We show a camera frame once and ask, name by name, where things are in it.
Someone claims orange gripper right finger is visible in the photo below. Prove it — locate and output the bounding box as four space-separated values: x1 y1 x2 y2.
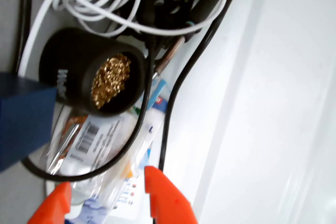
144 165 199 224

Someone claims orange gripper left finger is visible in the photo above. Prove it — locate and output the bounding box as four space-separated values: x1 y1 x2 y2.
26 181 73 224

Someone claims blue cube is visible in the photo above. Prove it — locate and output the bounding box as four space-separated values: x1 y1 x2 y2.
0 71 58 174

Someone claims clear bag with barcode label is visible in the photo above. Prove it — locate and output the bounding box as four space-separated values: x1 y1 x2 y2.
46 111 169 209

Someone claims blue white card red label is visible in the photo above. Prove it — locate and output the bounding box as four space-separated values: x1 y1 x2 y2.
132 77 169 120

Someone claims soldering iron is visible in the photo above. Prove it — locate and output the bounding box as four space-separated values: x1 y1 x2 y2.
152 0 224 78

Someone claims black brass wool tip cleaner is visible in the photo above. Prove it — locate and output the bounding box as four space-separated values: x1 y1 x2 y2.
38 27 148 119

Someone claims black looped cable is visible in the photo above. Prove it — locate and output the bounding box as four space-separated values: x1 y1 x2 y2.
15 0 155 183

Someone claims thick black cable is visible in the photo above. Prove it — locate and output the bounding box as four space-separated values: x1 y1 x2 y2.
157 0 246 172

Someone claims white window frame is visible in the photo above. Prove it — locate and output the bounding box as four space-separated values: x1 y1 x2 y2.
157 0 336 224

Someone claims bundled white cable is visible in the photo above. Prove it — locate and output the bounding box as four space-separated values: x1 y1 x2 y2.
17 0 230 77

